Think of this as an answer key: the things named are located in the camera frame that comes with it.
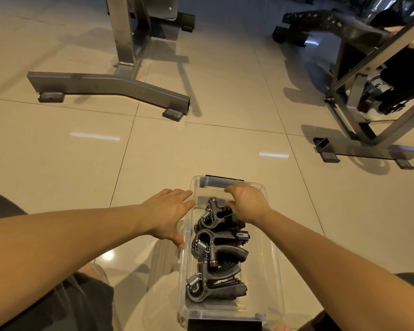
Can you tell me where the person's right hand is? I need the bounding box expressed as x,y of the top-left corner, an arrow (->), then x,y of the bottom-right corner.
224,184 -> 273,226

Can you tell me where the clear plastic storage box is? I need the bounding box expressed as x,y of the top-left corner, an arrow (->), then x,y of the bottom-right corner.
178,175 -> 285,331

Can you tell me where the person's left forearm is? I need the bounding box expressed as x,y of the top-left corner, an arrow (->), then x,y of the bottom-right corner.
0,203 -> 151,331

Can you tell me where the grey metal machine frame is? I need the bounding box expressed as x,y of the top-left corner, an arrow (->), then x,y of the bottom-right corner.
313,6 -> 414,169

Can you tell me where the person's left hand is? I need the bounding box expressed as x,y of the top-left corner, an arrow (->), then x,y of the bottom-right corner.
141,188 -> 196,251

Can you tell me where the person's right forearm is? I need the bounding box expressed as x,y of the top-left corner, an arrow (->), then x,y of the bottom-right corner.
259,210 -> 414,331

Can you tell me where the beige left slipper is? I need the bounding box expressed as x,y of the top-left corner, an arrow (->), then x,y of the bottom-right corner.
77,263 -> 109,286

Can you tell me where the black weight bench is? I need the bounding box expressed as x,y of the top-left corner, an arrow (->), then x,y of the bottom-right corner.
272,9 -> 394,49

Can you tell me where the grey metal rack stand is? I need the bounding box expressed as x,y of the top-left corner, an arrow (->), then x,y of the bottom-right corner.
27,0 -> 196,122

